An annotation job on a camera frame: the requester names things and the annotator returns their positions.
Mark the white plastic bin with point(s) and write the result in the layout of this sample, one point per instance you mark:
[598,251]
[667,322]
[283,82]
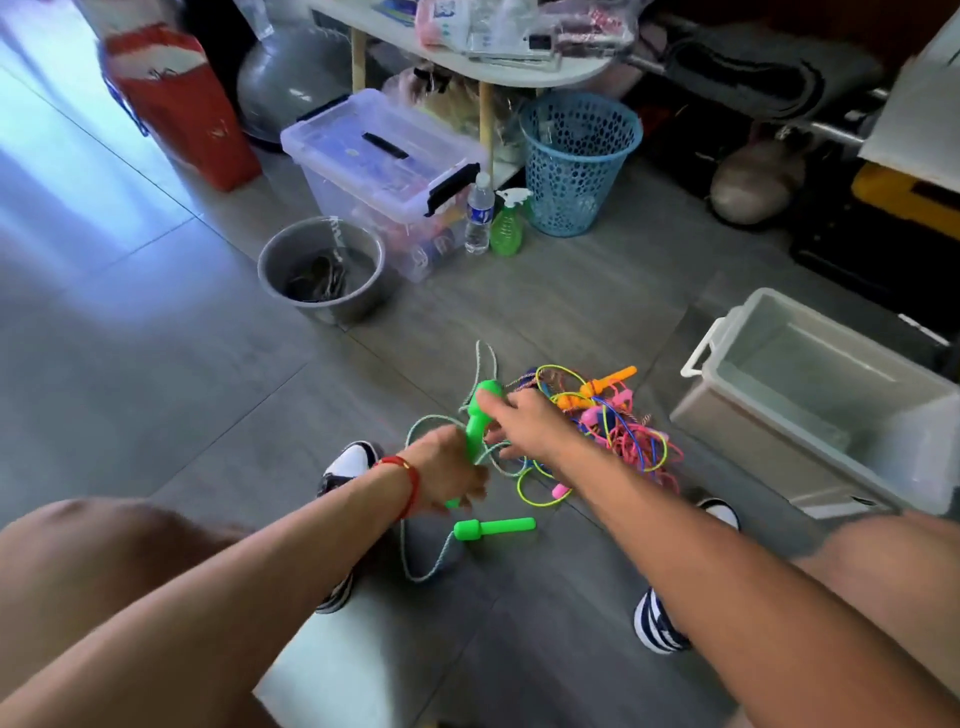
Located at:
[840,435]

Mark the clear plastic bag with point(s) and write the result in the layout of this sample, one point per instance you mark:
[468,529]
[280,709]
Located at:
[585,27]

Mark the person's leg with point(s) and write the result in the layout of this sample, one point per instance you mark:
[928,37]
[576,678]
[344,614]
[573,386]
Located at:
[90,578]
[900,585]

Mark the black white left shoe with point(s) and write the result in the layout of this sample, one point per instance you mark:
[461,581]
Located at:
[353,458]

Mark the grey metal basin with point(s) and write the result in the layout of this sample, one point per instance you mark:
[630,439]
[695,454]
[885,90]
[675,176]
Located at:
[278,278]

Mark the white round table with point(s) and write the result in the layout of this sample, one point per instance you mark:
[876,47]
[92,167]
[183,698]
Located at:
[390,30]

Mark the person's right forearm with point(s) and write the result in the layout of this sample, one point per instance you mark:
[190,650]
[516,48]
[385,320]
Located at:
[750,600]

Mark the person's left hand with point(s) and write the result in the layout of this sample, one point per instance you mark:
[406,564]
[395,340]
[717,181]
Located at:
[447,473]

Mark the brown ball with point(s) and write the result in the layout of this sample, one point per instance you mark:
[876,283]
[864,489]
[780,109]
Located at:
[758,183]

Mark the black white shoe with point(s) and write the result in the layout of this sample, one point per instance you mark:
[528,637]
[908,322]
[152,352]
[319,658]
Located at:
[657,623]
[353,458]

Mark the person's left forearm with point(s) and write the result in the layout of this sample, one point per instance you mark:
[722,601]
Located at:
[225,615]

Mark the person's right leg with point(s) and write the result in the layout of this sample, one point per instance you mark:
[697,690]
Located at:
[900,585]

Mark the green spray bottle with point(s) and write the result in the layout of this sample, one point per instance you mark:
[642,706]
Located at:
[509,233]

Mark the pink white packet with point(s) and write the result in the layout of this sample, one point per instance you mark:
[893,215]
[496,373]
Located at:
[432,18]

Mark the grey exercise ball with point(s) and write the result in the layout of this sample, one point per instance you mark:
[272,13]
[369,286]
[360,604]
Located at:
[293,83]

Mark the clear bin with black latches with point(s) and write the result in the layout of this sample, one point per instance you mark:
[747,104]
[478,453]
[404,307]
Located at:
[375,158]

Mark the red bag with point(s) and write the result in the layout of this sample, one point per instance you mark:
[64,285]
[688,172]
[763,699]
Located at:
[188,128]

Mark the small plastic water bottle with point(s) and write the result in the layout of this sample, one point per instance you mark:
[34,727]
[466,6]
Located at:
[480,222]

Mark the black white right shoe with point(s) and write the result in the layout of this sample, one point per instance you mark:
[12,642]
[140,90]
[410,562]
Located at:
[657,623]

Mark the person's right hand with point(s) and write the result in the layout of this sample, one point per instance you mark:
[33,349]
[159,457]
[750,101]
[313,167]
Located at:
[537,423]

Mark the grey flat board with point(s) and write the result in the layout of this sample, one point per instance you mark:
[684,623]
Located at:
[923,120]

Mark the grey folded mat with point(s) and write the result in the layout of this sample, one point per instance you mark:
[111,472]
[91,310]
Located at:
[765,75]

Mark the person's left leg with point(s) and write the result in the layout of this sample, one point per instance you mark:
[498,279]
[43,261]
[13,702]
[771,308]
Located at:
[90,578]

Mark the yellow black case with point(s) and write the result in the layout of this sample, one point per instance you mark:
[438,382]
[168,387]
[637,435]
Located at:
[908,200]

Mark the blue mesh plastic basket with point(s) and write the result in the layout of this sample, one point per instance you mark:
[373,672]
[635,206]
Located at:
[578,165]

